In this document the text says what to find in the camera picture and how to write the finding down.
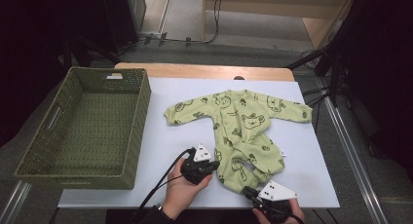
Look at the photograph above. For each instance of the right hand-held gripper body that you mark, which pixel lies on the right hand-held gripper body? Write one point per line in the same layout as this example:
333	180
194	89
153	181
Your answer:
276	191

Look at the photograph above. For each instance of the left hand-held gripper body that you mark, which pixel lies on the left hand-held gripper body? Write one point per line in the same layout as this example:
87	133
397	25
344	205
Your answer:
198	168

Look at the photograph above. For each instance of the green printed baby onesie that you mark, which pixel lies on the green printed baby onesie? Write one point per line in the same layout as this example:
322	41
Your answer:
246	126

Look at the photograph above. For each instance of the green woven basket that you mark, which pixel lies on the green woven basket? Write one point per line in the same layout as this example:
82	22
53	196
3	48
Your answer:
94	126

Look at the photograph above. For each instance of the person's left hand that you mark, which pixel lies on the person's left hand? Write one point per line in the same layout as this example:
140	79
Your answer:
180	191

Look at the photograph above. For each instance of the person's right hand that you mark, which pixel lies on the person's right hand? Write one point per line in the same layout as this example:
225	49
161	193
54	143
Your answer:
297	214

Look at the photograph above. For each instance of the white table sheet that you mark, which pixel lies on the white table sheet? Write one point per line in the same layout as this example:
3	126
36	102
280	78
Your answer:
181	136

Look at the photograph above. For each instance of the black table grommet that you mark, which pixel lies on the black table grommet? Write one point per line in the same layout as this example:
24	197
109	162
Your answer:
239	78

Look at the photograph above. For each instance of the wooden table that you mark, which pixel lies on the wooden table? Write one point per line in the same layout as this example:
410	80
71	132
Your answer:
201	70

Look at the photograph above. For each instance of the black metal stand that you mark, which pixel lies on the black metal stand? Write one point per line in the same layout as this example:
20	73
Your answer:
334	81

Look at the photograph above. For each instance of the black curtain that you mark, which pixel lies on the black curtain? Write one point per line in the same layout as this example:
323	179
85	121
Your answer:
383	71
32	39

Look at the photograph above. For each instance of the black tripod legs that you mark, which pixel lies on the black tripod legs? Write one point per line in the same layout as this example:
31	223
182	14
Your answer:
81	53

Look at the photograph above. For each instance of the light wooden cabinet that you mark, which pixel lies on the light wooden cabinet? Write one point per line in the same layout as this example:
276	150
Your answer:
318	29

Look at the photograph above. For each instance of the black cabinet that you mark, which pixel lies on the black cabinet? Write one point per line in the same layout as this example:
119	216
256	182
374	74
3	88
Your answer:
120	16

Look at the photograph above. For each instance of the aluminium rail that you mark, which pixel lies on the aluminium rail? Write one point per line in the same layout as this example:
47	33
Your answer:
13	203
357	165

